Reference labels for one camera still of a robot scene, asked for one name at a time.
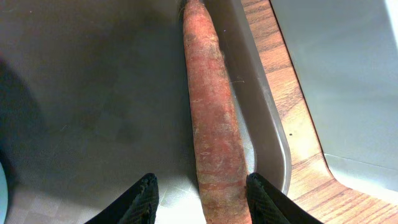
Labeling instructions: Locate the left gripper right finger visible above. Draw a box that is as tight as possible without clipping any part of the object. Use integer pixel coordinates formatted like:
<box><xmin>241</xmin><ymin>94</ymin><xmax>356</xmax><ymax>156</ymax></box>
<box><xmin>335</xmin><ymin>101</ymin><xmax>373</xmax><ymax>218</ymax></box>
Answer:
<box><xmin>246</xmin><ymin>172</ymin><xmax>322</xmax><ymax>224</ymax></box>

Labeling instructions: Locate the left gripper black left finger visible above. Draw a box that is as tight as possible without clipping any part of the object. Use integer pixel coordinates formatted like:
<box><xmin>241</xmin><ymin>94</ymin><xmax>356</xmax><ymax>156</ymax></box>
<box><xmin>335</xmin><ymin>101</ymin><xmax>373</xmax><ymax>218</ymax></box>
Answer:
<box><xmin>86</xmin><ymin>173</ymin><xmax>159</xmax><ymax>224</ymax></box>

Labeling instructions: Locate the orange carrot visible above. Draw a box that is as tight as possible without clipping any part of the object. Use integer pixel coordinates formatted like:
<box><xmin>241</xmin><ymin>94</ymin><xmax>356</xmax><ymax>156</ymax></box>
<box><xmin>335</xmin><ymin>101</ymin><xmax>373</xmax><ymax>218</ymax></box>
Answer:
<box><xmin>183</xmin><ymin>0</ymin><xmax>251</xmax><ymax>223</ymax></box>

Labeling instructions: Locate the light blue rice bowl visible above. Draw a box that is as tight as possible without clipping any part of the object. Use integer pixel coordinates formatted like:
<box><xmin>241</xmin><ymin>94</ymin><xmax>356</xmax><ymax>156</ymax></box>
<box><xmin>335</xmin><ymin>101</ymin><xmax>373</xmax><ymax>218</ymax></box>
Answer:
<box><xmin>0</xmin><ymin>164</ymin><xmax>8</xmax><ymax>224</ymax></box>

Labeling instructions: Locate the brown serving tray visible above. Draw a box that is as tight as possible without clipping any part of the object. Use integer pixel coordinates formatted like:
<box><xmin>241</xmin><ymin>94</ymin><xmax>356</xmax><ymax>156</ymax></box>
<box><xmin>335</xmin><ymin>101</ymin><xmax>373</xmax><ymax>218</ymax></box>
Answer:
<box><xmin>0</xmin><ymin>0</ymin><xmax>292</xmax><ymax>224</ymax></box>

